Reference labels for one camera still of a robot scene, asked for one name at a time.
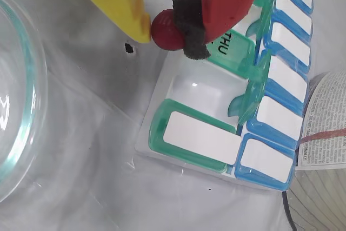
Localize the red round pill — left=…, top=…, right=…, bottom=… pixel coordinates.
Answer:
left=150, top=9, right=187, bottom=51

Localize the weekly pill organizer box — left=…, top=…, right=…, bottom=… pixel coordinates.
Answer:
left=134, top=0, right=315, bottom=192

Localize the white tablecloth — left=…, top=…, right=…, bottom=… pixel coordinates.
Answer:
left=0, top=0, right=346, bottom=231

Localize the clear glass bowl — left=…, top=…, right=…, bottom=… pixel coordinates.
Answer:
left=0, top=0, right=49, bottom=204

